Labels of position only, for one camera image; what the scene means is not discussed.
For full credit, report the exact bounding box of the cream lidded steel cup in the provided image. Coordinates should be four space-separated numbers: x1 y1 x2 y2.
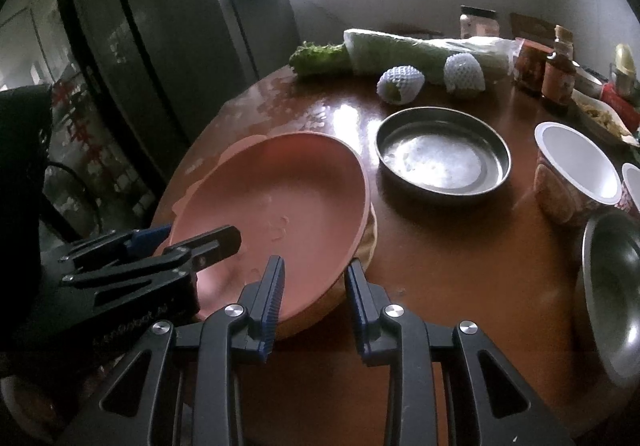
612 43 639 96

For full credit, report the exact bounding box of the wooden chair back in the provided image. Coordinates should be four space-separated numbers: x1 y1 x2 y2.
509 13 557 42

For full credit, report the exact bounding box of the brown sauce bottle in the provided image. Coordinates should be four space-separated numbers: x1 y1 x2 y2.
542 26 578 114

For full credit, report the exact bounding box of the pink plate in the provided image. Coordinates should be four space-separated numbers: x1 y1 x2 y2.
167 133 372 321

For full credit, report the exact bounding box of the green lettuce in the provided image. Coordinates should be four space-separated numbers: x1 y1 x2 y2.
289 40 351 79

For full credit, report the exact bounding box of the round steel plate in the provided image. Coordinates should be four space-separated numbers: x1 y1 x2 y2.
375 106 513 204

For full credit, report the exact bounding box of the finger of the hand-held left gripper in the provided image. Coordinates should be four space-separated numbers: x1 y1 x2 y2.
61 225 243 289
59 225 174 273

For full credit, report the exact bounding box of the red jar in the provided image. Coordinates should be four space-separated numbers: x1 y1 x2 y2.
514 40 552 94

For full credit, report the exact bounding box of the napa cabbage in plastic bag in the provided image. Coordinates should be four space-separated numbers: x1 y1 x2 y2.
342 28 521 86

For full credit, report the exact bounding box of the dark grey refrigerator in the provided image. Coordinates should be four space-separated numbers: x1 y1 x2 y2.
62 0 303 171

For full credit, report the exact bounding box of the clear jar with dark lid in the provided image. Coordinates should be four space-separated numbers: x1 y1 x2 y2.
460 6 501 39

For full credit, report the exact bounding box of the steel bowl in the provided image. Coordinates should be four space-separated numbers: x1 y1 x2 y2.
572 211 640 389

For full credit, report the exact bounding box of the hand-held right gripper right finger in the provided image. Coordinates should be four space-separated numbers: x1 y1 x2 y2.
344 258 576 446

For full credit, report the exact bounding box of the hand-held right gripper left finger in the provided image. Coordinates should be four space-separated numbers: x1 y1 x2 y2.
55 255 287 446

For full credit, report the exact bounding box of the red packet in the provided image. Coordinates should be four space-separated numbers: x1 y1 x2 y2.
600 83 640 127

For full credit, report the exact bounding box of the red printed paper bowl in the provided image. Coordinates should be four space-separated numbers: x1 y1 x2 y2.
532 122 623 225
617 163 640 217

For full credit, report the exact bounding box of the white dish of food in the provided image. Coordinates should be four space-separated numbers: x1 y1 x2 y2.
570 88 640 147

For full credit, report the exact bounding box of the fruit in white foam net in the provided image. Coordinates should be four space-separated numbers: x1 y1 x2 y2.
442 52 486 99
376 66 427 105

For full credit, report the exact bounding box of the tan plate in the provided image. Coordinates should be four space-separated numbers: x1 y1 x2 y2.
272 203 378 342

